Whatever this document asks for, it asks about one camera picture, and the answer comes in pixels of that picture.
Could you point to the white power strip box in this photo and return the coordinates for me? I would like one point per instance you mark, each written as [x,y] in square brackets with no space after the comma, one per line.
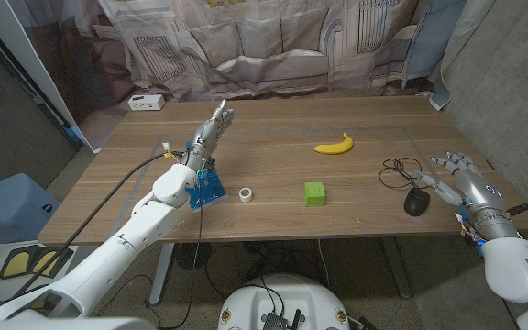
[147,103]

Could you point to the white backdrop frame panel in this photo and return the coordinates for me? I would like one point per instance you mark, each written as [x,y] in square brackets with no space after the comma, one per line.
[29,59]

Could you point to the yellow toy banana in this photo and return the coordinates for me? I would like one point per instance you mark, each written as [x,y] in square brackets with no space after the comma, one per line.
[335,148]

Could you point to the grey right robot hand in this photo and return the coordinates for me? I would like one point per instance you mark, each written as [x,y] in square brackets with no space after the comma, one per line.
[479,192]

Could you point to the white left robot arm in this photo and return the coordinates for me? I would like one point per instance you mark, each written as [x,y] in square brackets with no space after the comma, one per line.
[117,252]

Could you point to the white metal table leg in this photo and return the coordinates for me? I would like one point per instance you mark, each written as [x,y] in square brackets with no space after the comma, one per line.
[161,275]
[397,270]

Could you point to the printed sofa backdrop cloth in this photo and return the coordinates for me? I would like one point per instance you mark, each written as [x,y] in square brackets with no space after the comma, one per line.
[264,46]

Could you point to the blue snack bag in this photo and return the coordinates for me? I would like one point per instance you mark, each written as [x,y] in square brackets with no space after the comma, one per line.
[211,190]

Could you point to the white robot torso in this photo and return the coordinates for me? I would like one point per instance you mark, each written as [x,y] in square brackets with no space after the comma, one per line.
[287,293]

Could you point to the black floor fan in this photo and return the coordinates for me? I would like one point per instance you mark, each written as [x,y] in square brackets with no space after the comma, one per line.
[193,256]

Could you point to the white tape roll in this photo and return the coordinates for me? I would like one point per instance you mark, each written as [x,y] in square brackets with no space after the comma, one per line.
[245,200]

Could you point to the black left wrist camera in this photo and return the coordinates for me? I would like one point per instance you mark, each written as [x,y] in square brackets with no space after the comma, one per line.
[209,165]

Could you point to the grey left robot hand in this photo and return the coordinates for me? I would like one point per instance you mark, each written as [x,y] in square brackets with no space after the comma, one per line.
[206,142]

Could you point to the green cube block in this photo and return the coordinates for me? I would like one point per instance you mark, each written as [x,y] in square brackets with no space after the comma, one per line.
[314,194]

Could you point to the black computer mouse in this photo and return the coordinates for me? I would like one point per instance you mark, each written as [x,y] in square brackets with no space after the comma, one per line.
[416,204]

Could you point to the yellow black foot pedal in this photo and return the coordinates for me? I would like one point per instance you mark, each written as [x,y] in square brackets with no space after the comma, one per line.
[16,265]
[46,262]

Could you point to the blue plastic bin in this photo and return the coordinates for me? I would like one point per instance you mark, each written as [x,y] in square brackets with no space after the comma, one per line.
[7,211]

